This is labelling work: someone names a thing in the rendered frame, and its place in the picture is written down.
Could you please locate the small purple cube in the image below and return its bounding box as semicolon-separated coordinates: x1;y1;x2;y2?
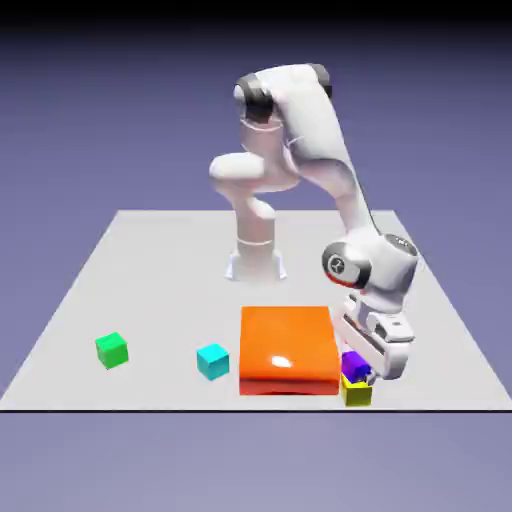
340;350;370;384

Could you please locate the small green cube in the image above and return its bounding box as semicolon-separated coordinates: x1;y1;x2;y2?
94;331;130;370

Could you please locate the small yellow cube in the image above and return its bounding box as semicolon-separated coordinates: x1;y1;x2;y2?
340;373;374;408

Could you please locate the small cyan cube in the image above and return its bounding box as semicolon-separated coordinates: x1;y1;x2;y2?
196;342;231;382

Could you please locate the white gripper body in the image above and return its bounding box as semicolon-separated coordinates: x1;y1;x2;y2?
332;307;411;381

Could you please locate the large orange box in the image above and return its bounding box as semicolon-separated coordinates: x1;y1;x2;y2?
239;305;341;396

